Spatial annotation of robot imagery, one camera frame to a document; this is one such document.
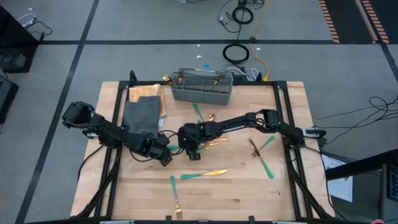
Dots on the grey computer tower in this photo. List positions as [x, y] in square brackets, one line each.
[388, 193]

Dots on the white cloth label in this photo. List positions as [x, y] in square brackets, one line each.
[161, 122]

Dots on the dark side desk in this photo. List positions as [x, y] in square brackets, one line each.
[357, 168]

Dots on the grey mesh cutlery basket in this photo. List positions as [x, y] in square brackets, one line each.
[202, 93]

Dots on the beige cloth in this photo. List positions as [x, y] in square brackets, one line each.
[146, 90]

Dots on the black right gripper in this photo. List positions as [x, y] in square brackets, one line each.
[192, 133]

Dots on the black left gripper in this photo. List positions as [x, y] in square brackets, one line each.
[157, 146]

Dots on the black cabinet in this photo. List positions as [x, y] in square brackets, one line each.
[15, 49]

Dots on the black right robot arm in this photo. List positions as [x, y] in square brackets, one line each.
[236, 124]

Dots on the grey folded cloth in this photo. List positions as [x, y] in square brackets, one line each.
[141, 113]

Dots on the black floor equipment box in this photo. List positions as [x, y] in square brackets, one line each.
[6, 99]

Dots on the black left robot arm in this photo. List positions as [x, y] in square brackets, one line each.
[105, 132]

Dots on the black metal table frame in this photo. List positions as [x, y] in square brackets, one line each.
[261, 83]

